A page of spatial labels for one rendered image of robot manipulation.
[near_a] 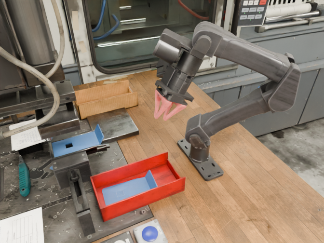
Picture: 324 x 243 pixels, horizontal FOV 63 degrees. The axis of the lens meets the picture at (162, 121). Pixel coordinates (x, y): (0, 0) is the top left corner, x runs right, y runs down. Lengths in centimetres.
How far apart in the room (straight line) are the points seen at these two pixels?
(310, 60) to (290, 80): 156
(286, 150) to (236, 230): 176
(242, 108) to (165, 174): 31
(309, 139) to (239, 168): 181
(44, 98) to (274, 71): 58
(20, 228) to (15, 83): 38
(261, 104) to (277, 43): 122
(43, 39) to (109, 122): 47
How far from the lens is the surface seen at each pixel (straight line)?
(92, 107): 110
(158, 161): 86
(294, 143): 257
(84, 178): 87
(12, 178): 98
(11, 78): 69
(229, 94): 189
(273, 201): 86
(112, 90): 122
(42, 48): 69
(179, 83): 70
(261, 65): 71
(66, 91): 76
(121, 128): 101
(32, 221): 84
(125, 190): 82
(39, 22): 68
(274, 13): 211
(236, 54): 69
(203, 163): 89
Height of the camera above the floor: 155
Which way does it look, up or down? 38 degrees down
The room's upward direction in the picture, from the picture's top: straight up
